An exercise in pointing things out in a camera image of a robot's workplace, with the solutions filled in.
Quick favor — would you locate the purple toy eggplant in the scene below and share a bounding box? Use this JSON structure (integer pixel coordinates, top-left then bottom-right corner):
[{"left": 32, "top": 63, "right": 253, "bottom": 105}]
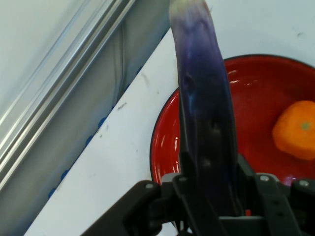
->
[{"left": 169, "top": 0, "right": 244, "bottom": 218}]

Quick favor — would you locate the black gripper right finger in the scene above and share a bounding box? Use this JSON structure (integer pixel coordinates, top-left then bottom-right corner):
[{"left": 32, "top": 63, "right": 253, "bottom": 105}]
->
[{"left": 236, "top": 154, "right": 315, "bottom": 236}]

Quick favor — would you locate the red round plate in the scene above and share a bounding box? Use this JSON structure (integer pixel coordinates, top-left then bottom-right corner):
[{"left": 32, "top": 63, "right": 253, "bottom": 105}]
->
[{"left": 149, "top": 54, "right": 315, "bottom": 189}]

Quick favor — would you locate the orange toy fruit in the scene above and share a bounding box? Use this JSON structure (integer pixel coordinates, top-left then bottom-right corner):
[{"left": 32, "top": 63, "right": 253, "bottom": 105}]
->
[{"left": 271, "top": 100, "right": 315, "bottom": 162}]

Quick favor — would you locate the aluminium wall rail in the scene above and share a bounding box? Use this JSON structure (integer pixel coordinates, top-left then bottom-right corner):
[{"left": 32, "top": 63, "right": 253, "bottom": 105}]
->
[{"left": 0, "top": 0, "right": 140, "bottom": 194}]

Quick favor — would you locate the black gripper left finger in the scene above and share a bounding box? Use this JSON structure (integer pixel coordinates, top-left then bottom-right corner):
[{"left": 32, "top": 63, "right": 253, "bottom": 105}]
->
[{"left": 80, "top": 149, "right": 199, "bottom": 236}]

